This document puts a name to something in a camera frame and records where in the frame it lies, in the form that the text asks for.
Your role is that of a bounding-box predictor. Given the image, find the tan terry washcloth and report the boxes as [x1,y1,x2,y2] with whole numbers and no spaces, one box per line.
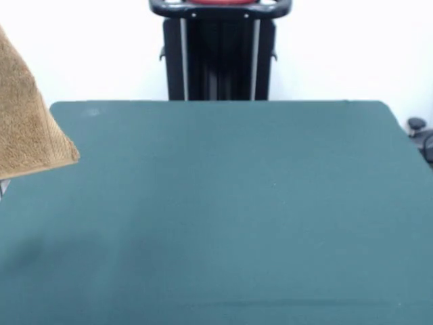
[0,23,81,180]

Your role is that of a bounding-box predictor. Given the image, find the dark green table cloth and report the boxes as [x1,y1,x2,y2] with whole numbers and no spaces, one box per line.
[0,100,433,325]

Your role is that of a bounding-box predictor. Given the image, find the black office chair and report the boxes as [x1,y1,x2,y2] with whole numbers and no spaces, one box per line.
[407,116,433,170]

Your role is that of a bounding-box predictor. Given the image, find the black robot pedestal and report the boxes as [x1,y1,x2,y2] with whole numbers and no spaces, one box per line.
[147,0,294,102]

